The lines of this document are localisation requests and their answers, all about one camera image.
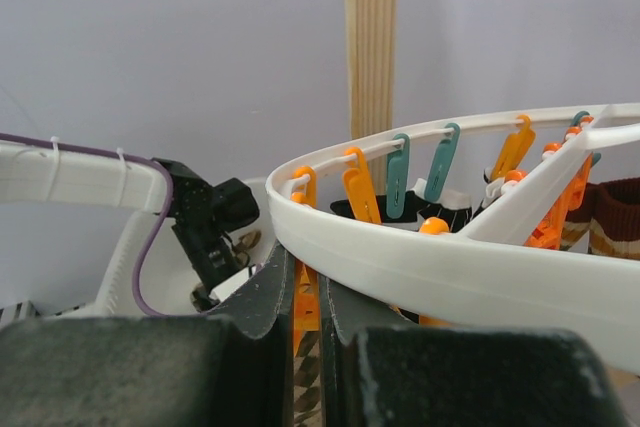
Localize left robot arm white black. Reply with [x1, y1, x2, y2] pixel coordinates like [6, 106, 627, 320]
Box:
[1, 134, 261, 316]

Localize orange clip between fingers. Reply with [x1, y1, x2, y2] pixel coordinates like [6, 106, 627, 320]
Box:
[293, 259, 320, 356]

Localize brown sock clipped on hanger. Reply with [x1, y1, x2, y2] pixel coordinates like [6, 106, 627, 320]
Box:
[560, 178, 640, 260]

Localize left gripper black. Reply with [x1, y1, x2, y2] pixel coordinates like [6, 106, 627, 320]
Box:
[172, 224, 250, 310]

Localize black sock white stripes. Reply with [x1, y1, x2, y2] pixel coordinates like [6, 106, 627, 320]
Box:
[329, 181, 474, 236]

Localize white round clip hanger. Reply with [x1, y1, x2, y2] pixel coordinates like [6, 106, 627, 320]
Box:
[265, 103, 639, 373]

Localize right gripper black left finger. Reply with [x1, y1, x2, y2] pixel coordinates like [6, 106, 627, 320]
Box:
[1, 246, 294, 426]

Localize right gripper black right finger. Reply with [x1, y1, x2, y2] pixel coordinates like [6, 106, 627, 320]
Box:
[319, 277, 629, 426]

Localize brown argyle sock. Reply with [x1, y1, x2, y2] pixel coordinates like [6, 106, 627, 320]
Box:
[192, 229, 262, 314]
[293, 332, 322, 426]

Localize white plastic tub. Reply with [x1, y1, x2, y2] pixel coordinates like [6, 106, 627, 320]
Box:
[0, 176, 274, 321]

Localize wooden hanger stand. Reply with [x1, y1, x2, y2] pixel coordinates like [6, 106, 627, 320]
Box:
[343, 0, 399, 141]

